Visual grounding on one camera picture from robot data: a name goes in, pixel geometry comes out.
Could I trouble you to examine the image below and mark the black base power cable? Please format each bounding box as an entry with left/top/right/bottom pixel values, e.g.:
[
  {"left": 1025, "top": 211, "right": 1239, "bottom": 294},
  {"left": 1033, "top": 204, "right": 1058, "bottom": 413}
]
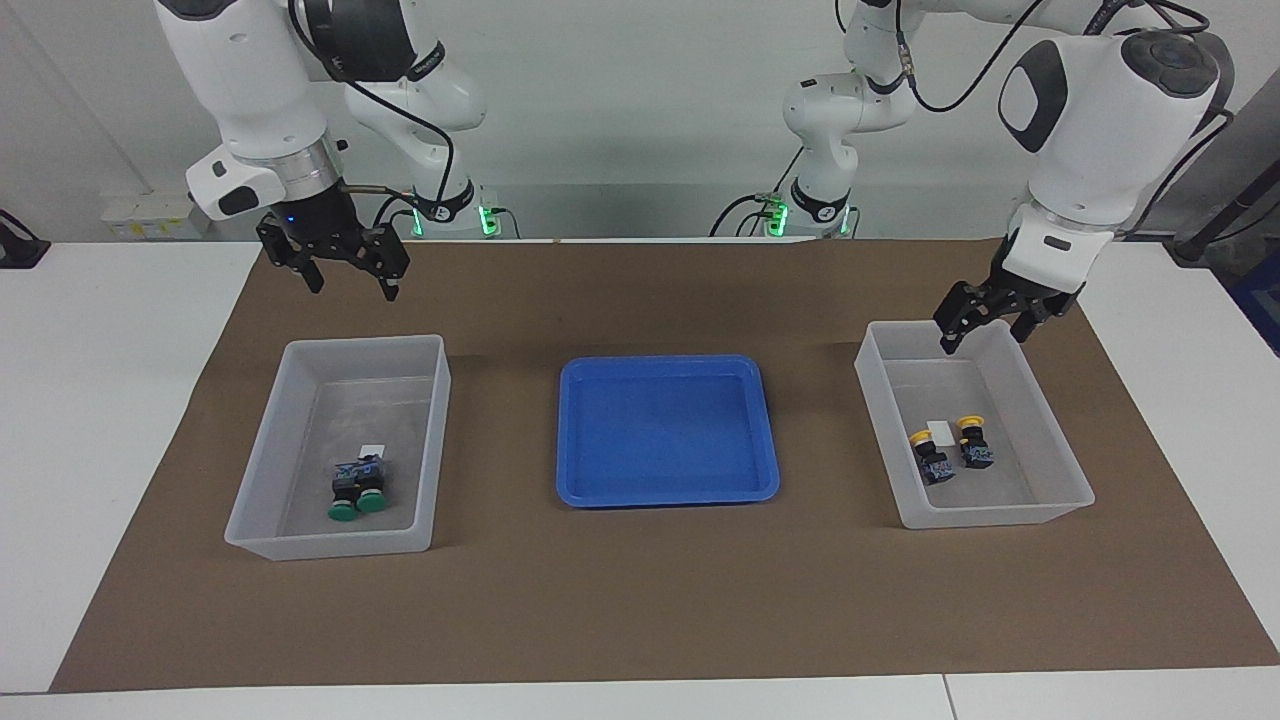
[{"left": 708, "top": 150, "right": 806, "bottom": 238}]

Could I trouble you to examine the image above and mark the brown paper table mat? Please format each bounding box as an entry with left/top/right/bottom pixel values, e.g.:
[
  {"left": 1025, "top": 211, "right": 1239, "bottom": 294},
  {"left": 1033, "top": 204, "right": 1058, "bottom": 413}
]
[{"left": 50, "top": 238, "right": 1280, "bottom": 693}]

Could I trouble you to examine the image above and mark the white wall socket strip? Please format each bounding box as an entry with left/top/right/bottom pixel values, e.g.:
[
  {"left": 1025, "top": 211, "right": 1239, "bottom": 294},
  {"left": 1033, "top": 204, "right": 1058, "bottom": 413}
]
[{"left": 100, "top": 195, "right": 191, "bottom": 239}]

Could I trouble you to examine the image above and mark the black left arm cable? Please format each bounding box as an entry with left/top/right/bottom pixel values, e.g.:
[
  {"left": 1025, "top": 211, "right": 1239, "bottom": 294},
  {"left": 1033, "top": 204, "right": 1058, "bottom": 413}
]
[{"left": 890, "top": 0, "right": 1236, "bottom": 239}]

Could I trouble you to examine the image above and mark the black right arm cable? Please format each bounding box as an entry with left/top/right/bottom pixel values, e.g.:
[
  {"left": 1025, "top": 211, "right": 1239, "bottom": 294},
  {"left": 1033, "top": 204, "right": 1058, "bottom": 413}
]
[{"left": 290, "top": 0, "right": 456, "bottom": 241}]

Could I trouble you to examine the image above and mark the black flat desk object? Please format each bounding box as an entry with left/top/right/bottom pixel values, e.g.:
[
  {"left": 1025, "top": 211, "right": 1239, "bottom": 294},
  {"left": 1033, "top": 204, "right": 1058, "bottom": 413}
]
[{"left": 0, "top": 210, "right": 51, "bottom": 269}]

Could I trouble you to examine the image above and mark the blue plastic tray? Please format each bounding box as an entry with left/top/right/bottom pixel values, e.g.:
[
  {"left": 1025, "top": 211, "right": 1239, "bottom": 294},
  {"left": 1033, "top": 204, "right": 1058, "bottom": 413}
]
[{"left": 556, "top": 354, "right": 781, "bottom": 509}]

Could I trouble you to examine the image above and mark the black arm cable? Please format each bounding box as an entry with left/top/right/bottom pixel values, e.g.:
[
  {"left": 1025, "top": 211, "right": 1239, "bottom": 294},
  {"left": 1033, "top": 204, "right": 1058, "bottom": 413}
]
[
  {"left": 290, "top": 0, "right": 456, "bottom": 241},
  {"left": 890, "top": 0, "right": 1236, "bottom": 239}
]

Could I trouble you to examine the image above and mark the blue crate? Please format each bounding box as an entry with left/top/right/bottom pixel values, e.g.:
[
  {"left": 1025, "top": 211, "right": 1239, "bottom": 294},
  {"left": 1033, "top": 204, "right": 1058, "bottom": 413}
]
[{"left": 1228, "top": 250, "right": 1280, "bottom": 356}]

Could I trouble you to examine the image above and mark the yellow push button switch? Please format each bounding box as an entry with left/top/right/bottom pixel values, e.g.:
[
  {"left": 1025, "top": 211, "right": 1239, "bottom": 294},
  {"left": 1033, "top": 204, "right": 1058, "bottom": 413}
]
[
  {"left": 908, "top": 430, "right": 958, "bottom": 486},
  {"left": 955, "top": 413, "right": 996, "bottom": 471}
]

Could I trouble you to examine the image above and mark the black metal stand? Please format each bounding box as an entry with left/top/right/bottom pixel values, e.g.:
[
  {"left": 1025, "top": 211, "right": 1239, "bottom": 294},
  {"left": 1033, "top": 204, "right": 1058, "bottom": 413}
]
[{"left": 1170, "top": 170, "right": 1280, "bottom": 266}]

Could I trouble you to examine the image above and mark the translucent white plastic box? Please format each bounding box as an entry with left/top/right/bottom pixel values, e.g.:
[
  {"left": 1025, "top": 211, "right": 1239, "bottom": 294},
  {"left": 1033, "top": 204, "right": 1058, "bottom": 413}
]
[
  {"left": 854, "top": 318, "right": 1096, "bottom": 530},
  {"left": 224, "top": 334, "right": 453, "bottom": 562}
]

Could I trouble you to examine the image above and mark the green push button switch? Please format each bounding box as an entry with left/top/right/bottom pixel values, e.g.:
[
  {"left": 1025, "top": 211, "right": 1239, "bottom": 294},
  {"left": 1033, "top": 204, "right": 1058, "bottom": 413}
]
[
  {"left": 327, "top": 462, "right": 363, "bottom": 523},
  {"left": 357, "top": 458, "right": 393, "bottom": 514}
]

